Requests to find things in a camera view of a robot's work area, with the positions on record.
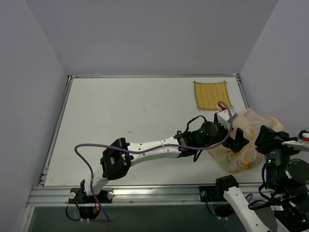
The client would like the translucent printed plastic bag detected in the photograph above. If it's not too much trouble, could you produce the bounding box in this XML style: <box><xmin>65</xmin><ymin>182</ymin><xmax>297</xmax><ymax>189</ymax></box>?
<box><xmin>208</xmin><ymin>108</ymin><xmax>284</xmax><ymax>174</ymax></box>

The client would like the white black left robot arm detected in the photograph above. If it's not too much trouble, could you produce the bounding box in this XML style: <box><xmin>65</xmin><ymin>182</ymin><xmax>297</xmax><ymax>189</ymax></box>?
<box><xmin>80</xmin><ymin>112</ymin><xmax>249</xmax><ymax>203</ymax></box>

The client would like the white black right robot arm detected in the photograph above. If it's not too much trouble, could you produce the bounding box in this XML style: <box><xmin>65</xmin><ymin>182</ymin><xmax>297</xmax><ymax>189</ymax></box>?
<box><xmin>214</xmin><ymin>126</ymin><xmax>309</xmax><ymax>232</ymax></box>

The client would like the yellow woven bamboo mat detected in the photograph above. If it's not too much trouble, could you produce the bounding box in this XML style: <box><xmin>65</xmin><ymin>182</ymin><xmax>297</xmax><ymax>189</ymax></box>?
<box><xmin>193</xmin><ymin>81</ymin><xmax>233</xmax><ymax>111</ymax></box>

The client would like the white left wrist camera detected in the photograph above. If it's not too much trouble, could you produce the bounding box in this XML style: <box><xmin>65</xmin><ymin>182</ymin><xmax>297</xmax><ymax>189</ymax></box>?
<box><xmin>217</xmin><ymin>109</ymin><xmax>238</xmax><ymax>130</ymax></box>

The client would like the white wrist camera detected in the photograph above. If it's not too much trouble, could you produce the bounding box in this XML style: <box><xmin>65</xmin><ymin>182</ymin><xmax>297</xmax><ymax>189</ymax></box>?
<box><xmin>217</xmin><ymin>109</ymin><xmax>238</xmax><ymax>130</ymax></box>
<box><xmin>282</xmin><ymin>130</ymin><xmax>309</xmax><ymax>151</ymax></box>

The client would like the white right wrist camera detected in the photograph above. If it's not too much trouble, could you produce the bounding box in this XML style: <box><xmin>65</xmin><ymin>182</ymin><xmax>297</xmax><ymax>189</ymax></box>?
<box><xmin>282</xmin><ymin>130</ymin><xmax>309</xmax><ymax>151</ymax></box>

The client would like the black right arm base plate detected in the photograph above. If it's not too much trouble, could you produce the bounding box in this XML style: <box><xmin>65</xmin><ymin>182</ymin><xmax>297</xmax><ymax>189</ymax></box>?
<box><xmin>199</xmin><ymin>185</ymin><xmax>226</xmax><ymax>203</ymax></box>

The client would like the aluminium front frame rail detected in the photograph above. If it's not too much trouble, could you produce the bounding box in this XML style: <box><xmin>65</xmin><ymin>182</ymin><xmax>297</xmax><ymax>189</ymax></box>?
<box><xmin>26</xmin><ymin>182</ymin><xmax>266</xmax><ymax>207</ymax></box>

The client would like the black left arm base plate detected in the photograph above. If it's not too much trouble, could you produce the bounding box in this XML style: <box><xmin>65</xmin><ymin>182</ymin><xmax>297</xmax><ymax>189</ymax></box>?
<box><xmin>68</xmin><ymin>188</ymin><xmax>114</xmax><ymax>204</ymax></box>

